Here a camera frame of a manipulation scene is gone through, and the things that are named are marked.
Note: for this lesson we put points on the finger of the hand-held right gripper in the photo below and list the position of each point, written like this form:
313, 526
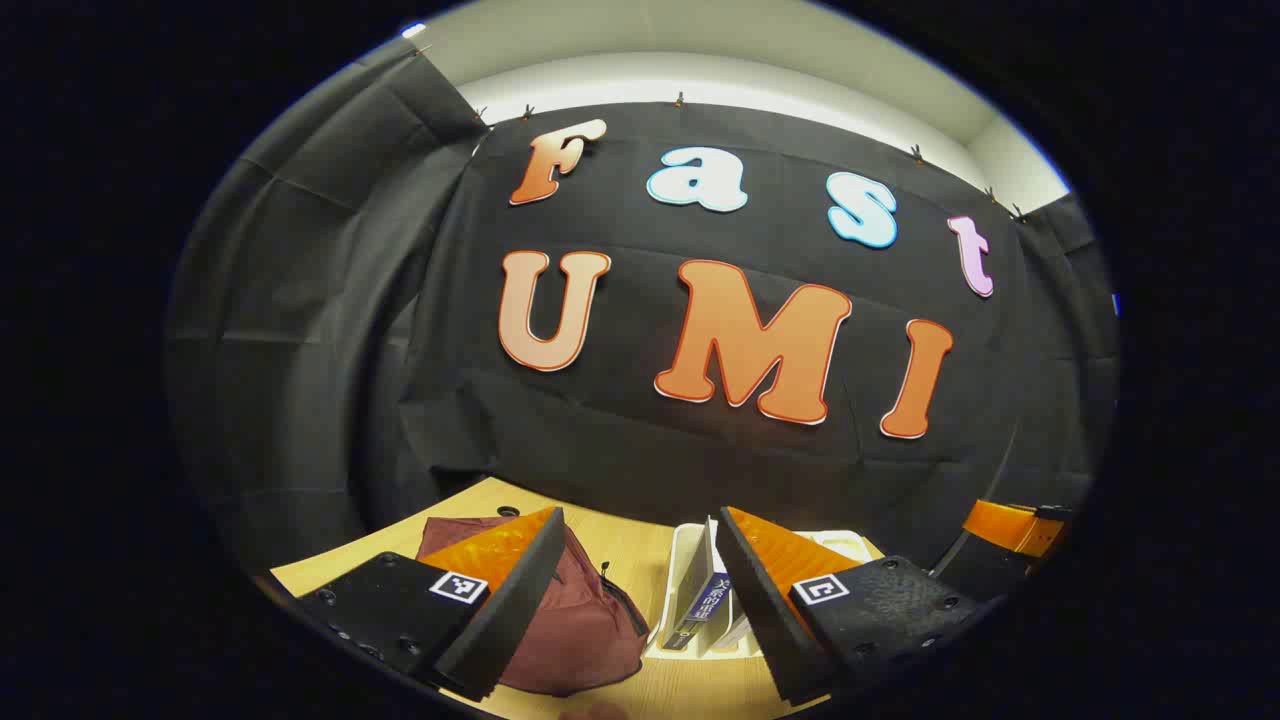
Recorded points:
1010, 527

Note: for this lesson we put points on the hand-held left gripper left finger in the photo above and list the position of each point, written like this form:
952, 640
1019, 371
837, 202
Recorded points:
520, 590

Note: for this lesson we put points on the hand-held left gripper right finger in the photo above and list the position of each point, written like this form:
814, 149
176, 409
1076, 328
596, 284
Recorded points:
765, 600

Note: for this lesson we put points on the blue cover book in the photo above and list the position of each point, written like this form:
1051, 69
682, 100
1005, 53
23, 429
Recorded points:
705, 605

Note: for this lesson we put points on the maroon schoolbag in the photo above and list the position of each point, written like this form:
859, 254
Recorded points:
580, 640

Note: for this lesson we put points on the white bookshelf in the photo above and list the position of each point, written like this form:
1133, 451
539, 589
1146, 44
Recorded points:
685, 560

